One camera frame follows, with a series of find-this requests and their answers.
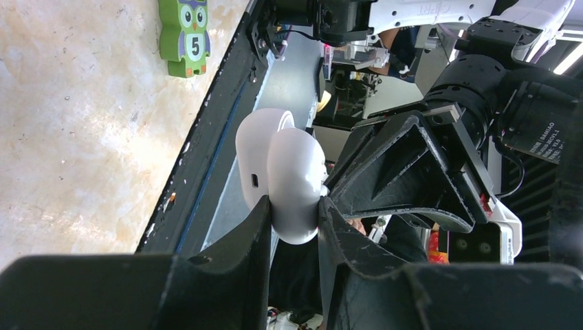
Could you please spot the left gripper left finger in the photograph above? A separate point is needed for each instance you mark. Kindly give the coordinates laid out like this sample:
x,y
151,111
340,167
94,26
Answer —
x,y
222,287

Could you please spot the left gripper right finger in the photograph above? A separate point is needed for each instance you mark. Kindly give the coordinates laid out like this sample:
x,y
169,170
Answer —
x,y
363,286

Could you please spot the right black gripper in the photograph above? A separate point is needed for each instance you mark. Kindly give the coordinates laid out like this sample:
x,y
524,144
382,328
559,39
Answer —
x,y
398,167

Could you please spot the white earbud charging case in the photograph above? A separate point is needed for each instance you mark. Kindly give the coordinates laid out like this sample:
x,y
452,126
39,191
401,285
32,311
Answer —
x,y
285,163

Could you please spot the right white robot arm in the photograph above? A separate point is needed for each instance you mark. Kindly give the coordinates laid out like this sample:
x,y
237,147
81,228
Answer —
x,y
492,154

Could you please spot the person in background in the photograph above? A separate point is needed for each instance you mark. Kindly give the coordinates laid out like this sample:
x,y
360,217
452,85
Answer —
x,y
400,43

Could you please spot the green owl number block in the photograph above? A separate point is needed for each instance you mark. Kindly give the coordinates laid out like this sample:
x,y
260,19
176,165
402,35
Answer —
x,y
184,42

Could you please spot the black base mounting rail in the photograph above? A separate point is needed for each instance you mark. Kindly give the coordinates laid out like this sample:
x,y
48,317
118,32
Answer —
x,y
186,207

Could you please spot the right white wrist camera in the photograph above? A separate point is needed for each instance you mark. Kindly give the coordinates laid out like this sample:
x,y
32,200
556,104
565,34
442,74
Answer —
x,y
500,240

